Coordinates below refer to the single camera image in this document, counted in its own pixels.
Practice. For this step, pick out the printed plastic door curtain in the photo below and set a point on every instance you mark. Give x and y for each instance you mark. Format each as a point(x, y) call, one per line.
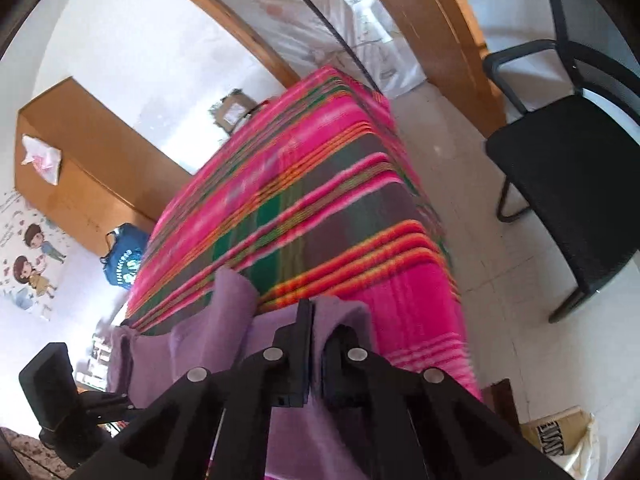
point(350, 15)

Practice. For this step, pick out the white plastic bag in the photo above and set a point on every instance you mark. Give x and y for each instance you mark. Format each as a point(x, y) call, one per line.
point(42, 160)

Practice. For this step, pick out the pink plaid blanket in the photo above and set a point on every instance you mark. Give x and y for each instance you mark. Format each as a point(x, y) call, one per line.
point(325, 185)

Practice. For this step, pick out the blue printed tote bag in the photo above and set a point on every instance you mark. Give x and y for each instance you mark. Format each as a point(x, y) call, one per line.
point(125, 260)

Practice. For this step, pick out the black mesh office chair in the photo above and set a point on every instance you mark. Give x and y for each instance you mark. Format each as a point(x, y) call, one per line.
point(575, 175)

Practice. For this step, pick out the cartoon wall sticker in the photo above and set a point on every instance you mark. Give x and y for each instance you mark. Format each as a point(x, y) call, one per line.
point(30, 260)

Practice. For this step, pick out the wooden wardrobe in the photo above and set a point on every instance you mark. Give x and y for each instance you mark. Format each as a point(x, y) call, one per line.
point(100, 170)

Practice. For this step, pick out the wooden door frame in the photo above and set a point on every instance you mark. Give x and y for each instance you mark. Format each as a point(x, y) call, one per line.
point(225, 15)

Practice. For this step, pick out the person's left forearm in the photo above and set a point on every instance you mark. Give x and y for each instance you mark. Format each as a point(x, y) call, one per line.
point(30, 457)

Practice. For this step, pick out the wooden door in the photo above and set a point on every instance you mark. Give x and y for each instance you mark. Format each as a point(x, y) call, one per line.
point(440, 45)

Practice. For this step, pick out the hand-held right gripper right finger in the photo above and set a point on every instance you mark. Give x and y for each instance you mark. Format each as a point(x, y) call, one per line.
point(340, 377)

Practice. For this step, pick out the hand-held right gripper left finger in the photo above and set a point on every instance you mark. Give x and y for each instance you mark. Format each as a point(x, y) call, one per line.
point(304, 350)

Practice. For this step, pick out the cardboard box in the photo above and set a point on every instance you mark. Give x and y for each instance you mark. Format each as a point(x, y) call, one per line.
point(232, 112)

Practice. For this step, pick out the purple pants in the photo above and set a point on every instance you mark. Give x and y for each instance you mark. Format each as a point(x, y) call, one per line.
point(200, 350)

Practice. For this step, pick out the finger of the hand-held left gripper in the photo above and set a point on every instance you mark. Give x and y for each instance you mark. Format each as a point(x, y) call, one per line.
point(131, 412)

